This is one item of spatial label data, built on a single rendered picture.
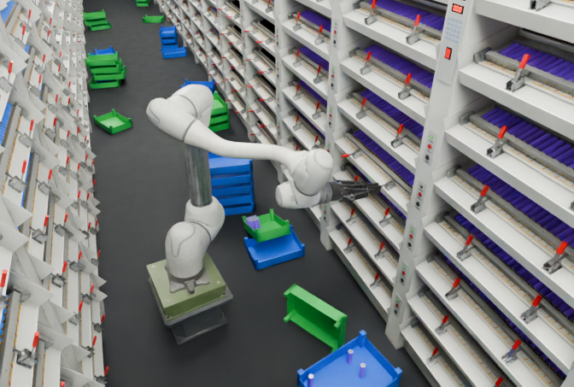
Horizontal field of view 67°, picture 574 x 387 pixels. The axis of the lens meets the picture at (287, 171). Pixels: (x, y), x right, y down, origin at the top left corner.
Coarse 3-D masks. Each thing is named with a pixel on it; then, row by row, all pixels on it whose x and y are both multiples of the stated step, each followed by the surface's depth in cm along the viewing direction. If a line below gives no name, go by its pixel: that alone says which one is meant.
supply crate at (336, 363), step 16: (336, 352) 156; (368, 352) 161; (320, 368) 155; (336, 368) 156; (352, 368) 156; (368, 368) 156; (384, 368) 155; (304, 384) 145; (320, 384) 151; (336, 384) 151; (352, 384) 151; (368, 384) 151; (384, 384) 151
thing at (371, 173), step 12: (336, 132) 209; (348, 132) 210; (336, 144) 212; (348, 144) 206; (348, 156) 202; (360, 156) 197; (360, 168) 194; (372, 168) 189; (372, 180) 186; (384, 180) 181; (384, 192) 179; (396, 192) 174; (396, 204) 172; (408, 204) 163
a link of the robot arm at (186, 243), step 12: (180, 228) 185; (192, 228) 185; (168, 240) 183; (180, 240) 181; (192, 240) 183; (204, 240) 191; (168, 252) 184; (180, 252) 182; (192, 252) 184; (204, 252) 193; (168, 264) 188; (180, 264) 184; (192, 264) 187; (180, 276) 189; (192, 276) 190
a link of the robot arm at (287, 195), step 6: (294, 180) 153; (282, 186) 155; (288, 186) 155; (294, 186) 153; (276, 192) 157; (282, 192) 154; (288, 192) 153; (294, 192) 153; (300, 192) 152; (318, 192) 154; (276, 198) 158; (282, 198) 154; (288, 198) 154; (294, 198) 154; (300, 198) 153; (306, 198) 153; (312, 198) 155; (318, 198) 159; (282, 204) 155; (288, 204) 155; (294, 204) 155; (300, 204) 155; (306, 204) 157; (312, 204) 159
